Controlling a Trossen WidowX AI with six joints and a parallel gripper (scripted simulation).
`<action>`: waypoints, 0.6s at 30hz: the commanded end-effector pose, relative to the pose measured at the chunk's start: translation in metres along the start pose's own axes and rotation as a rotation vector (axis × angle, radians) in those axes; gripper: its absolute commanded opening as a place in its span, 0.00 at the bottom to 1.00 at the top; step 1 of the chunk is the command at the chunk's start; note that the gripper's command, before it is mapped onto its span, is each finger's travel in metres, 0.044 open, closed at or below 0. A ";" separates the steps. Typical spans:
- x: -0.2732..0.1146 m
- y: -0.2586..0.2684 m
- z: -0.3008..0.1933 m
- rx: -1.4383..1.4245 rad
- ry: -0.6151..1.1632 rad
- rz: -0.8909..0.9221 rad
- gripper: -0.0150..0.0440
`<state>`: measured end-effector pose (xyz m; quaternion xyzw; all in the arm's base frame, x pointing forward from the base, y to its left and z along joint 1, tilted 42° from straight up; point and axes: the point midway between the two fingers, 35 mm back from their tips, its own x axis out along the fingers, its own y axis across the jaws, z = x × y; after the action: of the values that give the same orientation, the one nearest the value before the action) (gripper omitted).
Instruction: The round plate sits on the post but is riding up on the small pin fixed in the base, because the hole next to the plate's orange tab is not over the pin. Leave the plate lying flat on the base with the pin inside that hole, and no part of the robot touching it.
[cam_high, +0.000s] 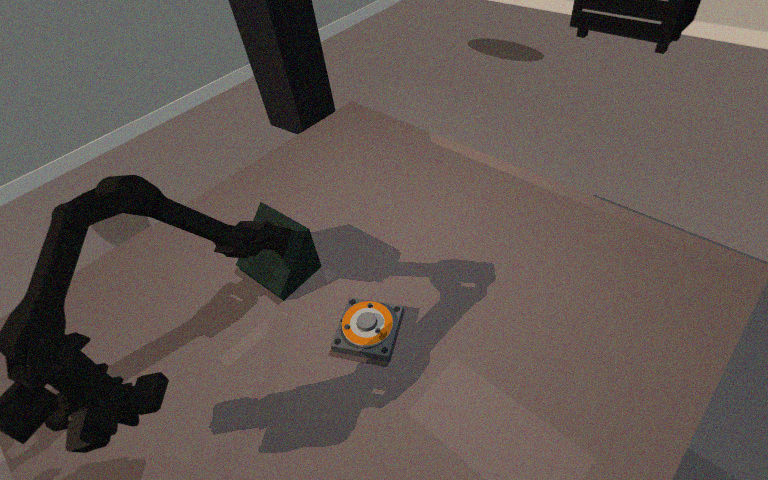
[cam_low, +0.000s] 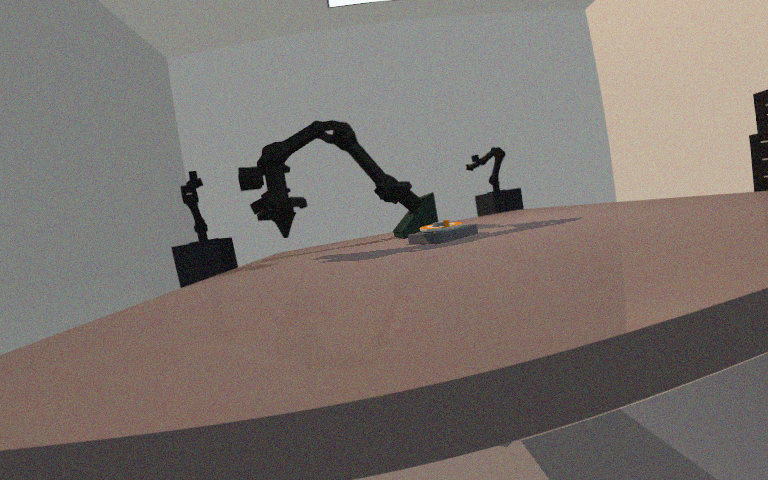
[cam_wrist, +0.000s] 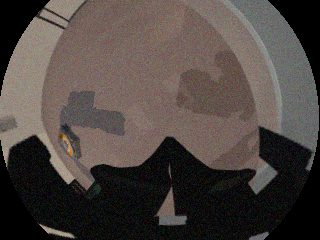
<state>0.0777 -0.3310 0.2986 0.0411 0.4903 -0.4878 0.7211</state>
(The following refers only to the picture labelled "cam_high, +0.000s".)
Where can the orange round plate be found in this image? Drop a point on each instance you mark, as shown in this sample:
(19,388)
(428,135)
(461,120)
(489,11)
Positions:
(367,338)

